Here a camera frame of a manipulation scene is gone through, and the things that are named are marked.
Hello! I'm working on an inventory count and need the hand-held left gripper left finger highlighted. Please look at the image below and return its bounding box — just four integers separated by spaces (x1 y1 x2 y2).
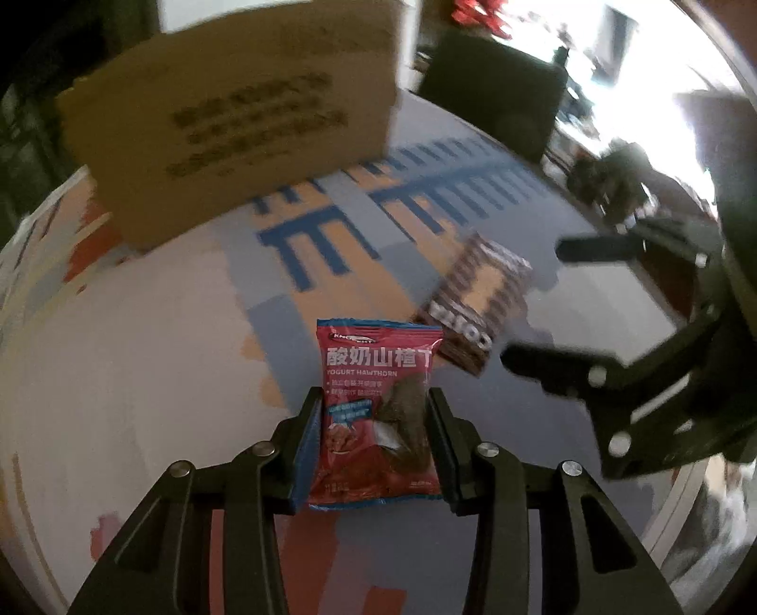
68 387 325 615

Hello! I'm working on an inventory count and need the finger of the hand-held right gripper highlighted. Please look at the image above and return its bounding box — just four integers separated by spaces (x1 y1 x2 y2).
502 316 716 404
557 219 711 270

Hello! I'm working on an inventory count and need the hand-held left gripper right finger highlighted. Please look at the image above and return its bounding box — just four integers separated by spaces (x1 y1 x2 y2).
427 387 684 615

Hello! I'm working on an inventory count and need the red snack packet blue trim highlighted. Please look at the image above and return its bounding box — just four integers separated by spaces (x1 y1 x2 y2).
306 318 444 512

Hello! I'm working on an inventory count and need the brown striped snack packet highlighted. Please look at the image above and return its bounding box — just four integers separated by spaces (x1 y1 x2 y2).
414 232 533 378

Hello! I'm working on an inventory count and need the brown cardboard box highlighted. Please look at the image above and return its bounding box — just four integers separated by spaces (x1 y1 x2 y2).
56 0 403 249

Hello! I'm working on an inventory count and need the dark blurred object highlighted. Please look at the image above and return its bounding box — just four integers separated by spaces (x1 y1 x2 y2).
568 142 654 222

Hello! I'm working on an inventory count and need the black chair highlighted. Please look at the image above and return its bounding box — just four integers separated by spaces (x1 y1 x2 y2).
419 28 569 163

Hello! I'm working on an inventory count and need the red bow decoration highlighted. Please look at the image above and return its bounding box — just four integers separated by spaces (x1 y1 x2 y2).
452 0 510 30

